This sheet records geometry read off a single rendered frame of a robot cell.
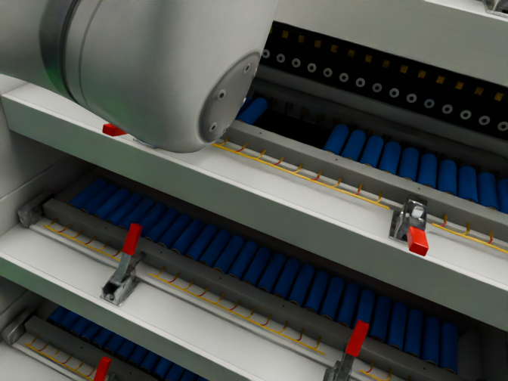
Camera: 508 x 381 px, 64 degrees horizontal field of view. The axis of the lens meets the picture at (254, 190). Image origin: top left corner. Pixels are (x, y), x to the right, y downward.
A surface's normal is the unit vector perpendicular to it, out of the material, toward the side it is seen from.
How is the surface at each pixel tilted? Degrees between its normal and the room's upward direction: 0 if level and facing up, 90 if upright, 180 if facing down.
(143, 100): 117
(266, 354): 23
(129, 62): 103
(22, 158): 90
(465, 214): 112
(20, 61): 137
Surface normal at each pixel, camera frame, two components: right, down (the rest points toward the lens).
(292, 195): 0.15, -0.77
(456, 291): -0.38, 0.54
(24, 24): 0.68, 0.71
